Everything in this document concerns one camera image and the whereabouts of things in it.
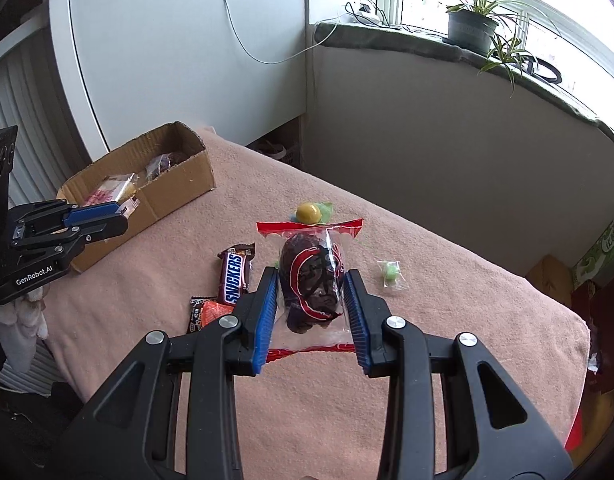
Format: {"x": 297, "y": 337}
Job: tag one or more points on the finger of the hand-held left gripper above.
{"x": 104, "y": 230}
{"x": 94, "y": 212}

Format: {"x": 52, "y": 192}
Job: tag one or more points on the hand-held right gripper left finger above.
{"x": 267, "y": 320}

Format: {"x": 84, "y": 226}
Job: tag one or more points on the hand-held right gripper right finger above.
{"x": 356, "y": 320}

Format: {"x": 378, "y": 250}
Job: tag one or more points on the sliced bread packet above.
{"x": 112, "y": 187}

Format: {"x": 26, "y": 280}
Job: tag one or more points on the brown chocolate bar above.
{"x": 234, "y": 277}

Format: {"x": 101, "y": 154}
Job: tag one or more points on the pale green candy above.
{"x": 389, "y": 272}

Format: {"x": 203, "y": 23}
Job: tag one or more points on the date packet with red swirl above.
{"x": 309, "y": 280}

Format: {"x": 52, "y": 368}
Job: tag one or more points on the dark orange snack packet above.
{"x": 204, "y": 315}

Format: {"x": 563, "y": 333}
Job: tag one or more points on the cardboard box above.
{"x": 177, "y": 190}

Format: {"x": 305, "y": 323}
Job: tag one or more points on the yellow candy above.
{"x": 307, "y": 212}

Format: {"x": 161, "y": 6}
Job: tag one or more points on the person's left hand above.
{"x": 17, "y": 320}

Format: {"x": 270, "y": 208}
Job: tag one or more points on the white slatted panel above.
{"x": 17, "y": 100}

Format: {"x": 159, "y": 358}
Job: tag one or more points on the white cabinet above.
{"x": 187, "y": 60}

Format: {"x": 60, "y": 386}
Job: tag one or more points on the large open red box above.
{"x": 607, "y": 320}

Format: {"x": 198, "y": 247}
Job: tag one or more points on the green paper bag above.
{"x": 602, "y": 255}

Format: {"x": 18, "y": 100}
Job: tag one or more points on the potted spider plant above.
{"x": 469, "y": 30}

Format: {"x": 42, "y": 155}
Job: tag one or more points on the white power strip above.
{"x": 364, "y": 8}

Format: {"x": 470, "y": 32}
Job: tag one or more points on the white framed window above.
{"x": 417, "y": 10}

